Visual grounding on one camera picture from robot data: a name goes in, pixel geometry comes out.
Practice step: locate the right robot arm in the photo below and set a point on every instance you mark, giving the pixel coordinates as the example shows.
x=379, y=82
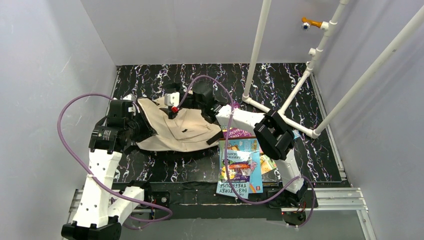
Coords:
x=274, y=135

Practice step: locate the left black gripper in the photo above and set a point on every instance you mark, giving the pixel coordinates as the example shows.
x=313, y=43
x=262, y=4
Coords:
x=138, y=122

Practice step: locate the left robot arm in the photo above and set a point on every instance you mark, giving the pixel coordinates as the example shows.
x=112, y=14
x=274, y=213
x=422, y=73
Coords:
x=101, y=211

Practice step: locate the yellow crayon pack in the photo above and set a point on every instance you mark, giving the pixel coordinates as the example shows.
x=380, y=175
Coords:
x=297, y=134

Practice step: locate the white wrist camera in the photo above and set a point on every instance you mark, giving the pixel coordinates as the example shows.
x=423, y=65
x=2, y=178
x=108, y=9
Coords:
x=172, y=99
x=129, y=100

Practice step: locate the purple treehouse book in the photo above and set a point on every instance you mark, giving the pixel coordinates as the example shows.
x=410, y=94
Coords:
x=234, y=131

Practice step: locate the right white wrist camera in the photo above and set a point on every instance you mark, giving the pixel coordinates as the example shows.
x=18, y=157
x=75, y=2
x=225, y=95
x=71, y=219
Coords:
x=172, y=99

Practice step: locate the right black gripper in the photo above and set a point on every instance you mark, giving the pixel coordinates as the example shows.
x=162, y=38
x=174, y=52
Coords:
x=180, y=103

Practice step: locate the blue 143-storey treehouse book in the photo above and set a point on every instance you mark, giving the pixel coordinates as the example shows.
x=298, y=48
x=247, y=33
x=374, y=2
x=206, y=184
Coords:
x=236, y=166

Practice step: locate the beige canvas student bag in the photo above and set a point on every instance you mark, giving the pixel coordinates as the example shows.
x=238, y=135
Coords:
x=187, y=132

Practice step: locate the light blue cartoon notebook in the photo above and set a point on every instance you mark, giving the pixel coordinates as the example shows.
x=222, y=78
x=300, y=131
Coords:
x=250, y=145

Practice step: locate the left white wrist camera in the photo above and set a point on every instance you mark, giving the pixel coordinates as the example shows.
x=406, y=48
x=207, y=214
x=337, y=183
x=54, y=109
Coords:
x=129, y=100

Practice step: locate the yellow item blister pack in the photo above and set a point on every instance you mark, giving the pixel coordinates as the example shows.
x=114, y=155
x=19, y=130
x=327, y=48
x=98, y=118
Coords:
x=266, y=164

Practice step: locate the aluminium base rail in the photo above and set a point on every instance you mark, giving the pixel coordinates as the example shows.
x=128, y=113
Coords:
x=193, y=200

